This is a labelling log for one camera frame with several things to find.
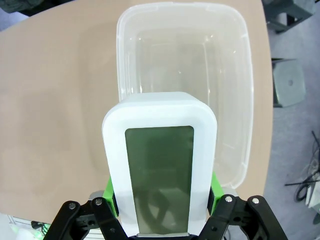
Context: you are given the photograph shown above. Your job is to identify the white digital clock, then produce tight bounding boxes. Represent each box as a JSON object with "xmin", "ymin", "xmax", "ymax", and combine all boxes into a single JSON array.
[{"xmin": 101, "ymin": 91, "xmax": 218, "ymax": 237}]

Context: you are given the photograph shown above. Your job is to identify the black metal stand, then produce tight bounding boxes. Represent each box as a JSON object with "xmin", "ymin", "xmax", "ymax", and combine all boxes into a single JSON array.
[{"xmin": 261, "ymin": 0, "xmax": 320, "ymax": 35}]

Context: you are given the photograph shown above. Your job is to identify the person in dark grey jacket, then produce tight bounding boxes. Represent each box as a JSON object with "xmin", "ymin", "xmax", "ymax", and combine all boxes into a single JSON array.
[{"xmin": 0, "ymin": 0, "xmax": 50, "ymax": 18}]

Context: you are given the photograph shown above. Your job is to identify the black floor cables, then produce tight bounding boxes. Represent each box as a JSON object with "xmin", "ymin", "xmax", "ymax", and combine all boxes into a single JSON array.
[{"xmin": 284, "ymin": 129, "xmax": 320, "ymax": 210}]

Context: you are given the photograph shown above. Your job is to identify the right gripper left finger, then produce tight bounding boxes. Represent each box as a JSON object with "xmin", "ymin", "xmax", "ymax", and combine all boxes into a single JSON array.
[{"xmin": 44, "ymin": 174, "xmax": 130, "ymax": 240}]

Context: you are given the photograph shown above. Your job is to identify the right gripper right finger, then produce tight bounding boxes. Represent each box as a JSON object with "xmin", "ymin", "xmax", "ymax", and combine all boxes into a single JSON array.
[{"xmin": 197, "ymin": 171, "xmax": 288, "ymax": 240}]

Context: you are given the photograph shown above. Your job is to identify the clear plastic container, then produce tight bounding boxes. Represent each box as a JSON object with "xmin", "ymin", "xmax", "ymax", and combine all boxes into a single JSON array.
[{"xmin": 116, "ymin": 1, "xmax": 255, "ymax": 190}]

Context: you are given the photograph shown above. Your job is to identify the grey metal stool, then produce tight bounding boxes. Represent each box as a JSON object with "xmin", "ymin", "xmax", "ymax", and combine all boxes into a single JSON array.
[{"xmin": 271, "ymin": 58, "xmax": 307, "ymax": 109}]

